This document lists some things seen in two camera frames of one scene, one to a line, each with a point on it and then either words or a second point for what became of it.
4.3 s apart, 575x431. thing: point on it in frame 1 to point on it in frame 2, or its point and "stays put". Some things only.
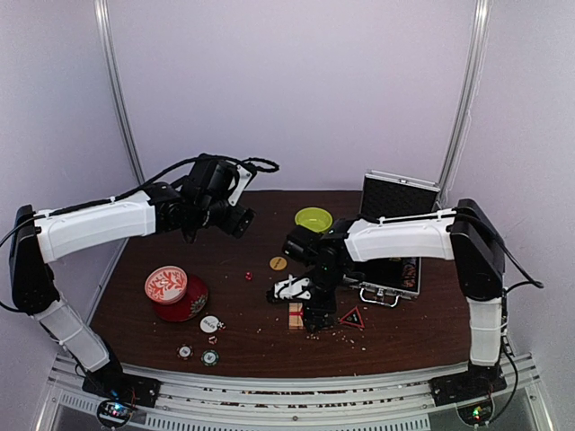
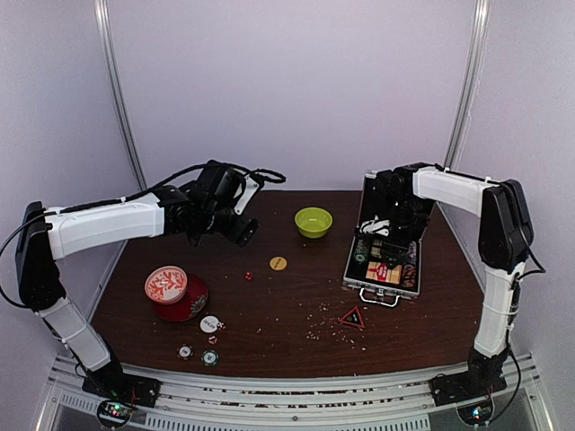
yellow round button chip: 278,263 stays put
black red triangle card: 353,318 stays put
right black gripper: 319,320 to 392,246
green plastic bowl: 314,218 stays put
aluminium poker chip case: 387,281 stays put
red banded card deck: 296,313 to 379,272
